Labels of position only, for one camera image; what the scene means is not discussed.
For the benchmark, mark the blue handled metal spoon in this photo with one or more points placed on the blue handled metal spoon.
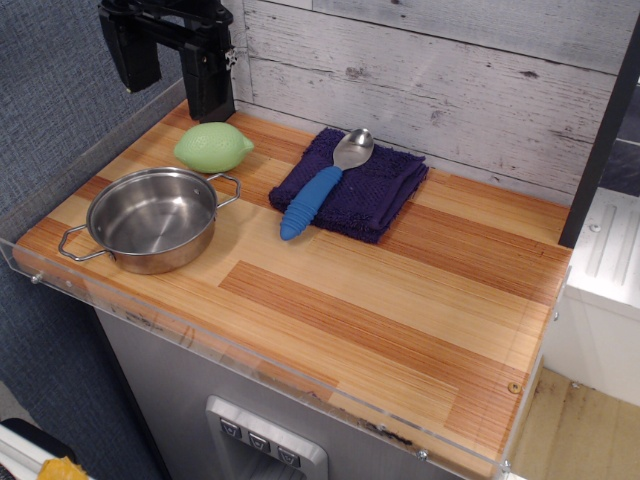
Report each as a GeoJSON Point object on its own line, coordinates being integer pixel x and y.
{"type": "Point", "coordinates": [352, 151]}

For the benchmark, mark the stainless steel pot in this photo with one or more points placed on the stainless steel pot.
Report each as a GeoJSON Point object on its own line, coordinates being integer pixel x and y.
{"type": "Point", "coordinates": [155, 220]}

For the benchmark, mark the yellow object bottom left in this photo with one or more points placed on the yellow object bottom left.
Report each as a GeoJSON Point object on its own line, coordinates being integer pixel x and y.
{"type": "Point", "coordinates": [61, 469]}

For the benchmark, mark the clear acrylic table guard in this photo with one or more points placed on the clear acrylic table guard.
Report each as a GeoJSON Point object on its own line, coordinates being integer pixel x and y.
{"type": "Point", "coordinates": [427, 343]}

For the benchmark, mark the grey toy fridge cabinet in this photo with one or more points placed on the grey toy fridge cabinet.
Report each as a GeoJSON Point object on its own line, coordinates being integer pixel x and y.
{"type": "Point", "coordinates": [171, 386]}

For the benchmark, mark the green plastic lemon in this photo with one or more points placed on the green plastic lemon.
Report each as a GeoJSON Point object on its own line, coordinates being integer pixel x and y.
{"type": "Point", "coordinates": [213, 147]}

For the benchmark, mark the silver dispenser button panel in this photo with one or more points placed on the silver dispenser button panel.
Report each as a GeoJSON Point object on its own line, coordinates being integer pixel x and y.
{"type": "Point", "coordinates": [251, 447]}

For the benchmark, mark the black right vertical post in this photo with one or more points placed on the black right vertical post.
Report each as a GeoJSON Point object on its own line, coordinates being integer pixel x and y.
{"type": "Point", "coordinates": [612, 120]}

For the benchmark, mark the white toy sink unit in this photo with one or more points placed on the white toy sink unit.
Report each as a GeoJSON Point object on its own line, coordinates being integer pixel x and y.
{"type": "Point", "coordinates": [593, 337]}

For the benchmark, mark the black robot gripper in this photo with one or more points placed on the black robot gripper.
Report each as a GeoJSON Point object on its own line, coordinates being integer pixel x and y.
{"type": "Point", "coordinates": [131, 30]}

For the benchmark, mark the purple folded cloth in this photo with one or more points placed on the purple folded cloth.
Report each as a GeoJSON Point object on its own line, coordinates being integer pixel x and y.
{"type": "Point", "coordinates": [367, 199]}

